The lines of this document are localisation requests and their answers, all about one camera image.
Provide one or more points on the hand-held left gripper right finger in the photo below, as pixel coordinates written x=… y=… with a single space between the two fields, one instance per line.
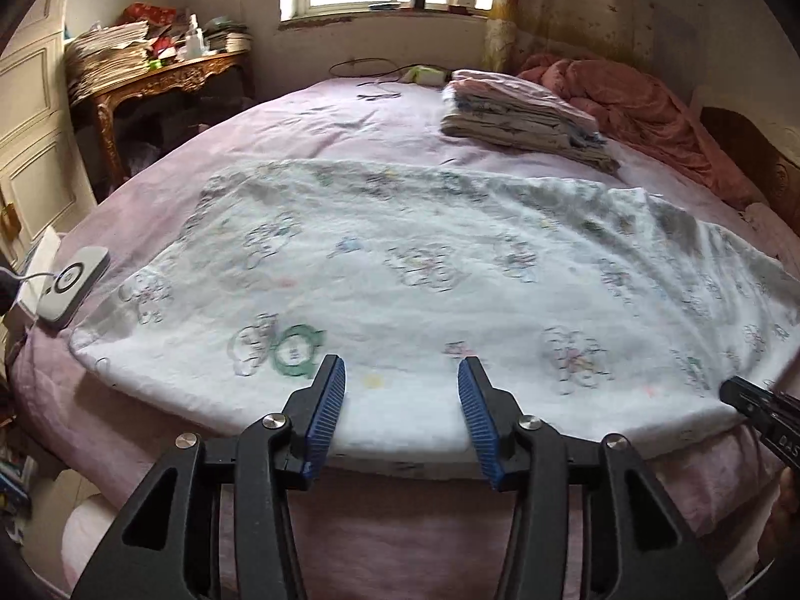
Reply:
x=478 y=425

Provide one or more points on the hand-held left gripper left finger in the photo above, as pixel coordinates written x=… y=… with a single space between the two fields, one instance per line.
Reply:
x=325 y=412

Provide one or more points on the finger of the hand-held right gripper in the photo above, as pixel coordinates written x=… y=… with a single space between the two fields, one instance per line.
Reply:
x=747 y=397

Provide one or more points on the white cartoon-print blanket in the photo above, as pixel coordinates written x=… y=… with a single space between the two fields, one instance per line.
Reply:
x=437 y=300

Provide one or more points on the brown wooden headboard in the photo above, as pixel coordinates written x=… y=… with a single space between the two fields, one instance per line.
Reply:
x=750 y=144

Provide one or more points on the white device with round button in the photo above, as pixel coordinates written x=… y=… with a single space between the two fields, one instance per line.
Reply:
x=72 y=284

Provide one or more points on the pink crumpled quilt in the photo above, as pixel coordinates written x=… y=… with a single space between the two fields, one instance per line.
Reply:
x=631 y=112

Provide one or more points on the stack of folded clothes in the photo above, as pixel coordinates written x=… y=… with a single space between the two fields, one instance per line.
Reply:
x=519 y=115

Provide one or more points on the green and white packet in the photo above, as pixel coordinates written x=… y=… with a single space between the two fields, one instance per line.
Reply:
x=428 y=75

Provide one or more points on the carved wooden side table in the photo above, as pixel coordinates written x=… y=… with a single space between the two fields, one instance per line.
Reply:
x=169 y=78

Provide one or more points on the pile of books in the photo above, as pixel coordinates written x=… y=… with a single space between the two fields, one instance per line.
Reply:
x=228 y=37

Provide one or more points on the clear plastic bottle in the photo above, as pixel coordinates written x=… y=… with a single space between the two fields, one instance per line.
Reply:
x=194 y=40

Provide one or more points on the white panelled cabinet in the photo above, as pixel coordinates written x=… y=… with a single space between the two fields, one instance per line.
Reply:
x=37 y=125

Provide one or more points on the blue flat object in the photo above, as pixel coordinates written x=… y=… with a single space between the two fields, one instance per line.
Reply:
x=384 y=6

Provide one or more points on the stack of papers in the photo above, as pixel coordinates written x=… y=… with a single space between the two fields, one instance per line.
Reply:
x=106 y=56

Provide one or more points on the tree print curtain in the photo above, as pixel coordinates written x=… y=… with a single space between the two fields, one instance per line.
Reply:
x=562 y=0

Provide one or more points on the red box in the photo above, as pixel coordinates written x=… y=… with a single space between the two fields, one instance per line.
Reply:
x=147 y=14

